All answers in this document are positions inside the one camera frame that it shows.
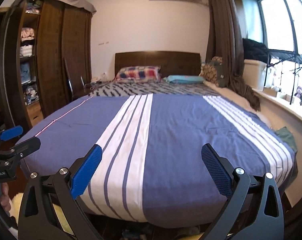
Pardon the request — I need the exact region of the yellow fluffy rug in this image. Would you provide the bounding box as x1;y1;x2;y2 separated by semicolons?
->
10;187;76;239

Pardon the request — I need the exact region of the black metal rack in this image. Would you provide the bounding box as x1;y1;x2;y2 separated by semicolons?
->
267;49;302;105

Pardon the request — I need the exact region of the brown patterned cushion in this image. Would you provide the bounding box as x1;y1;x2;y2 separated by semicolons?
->
200;56;227;88

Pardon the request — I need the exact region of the black zebra pattern blanket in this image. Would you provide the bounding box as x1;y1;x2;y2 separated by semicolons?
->
88;81;220;97

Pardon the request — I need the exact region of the black jacket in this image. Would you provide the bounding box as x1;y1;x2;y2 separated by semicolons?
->
242;38;269;63

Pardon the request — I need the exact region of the dark wooden headboard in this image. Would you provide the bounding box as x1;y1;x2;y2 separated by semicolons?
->
114;51;201;77

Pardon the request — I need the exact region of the plaid red blue pillow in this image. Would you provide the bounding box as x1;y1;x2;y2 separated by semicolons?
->
114;66;161;83

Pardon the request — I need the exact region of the person's left hand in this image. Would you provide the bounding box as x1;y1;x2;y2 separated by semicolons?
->
0;183;11;211

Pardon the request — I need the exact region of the teal pillow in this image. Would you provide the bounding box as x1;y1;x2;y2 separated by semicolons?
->
163;75;205;84

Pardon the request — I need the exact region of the dark wooden wardrobe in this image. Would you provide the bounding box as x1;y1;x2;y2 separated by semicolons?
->
0;0;93;131

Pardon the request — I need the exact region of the blue white striped bedspread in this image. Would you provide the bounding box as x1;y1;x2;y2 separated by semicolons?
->
21;94;295;228

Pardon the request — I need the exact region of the white storage box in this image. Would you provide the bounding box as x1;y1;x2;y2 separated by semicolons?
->
243;59;267;91

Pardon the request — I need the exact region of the brown curtain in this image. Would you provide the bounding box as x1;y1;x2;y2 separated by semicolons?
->
206;0;260;111

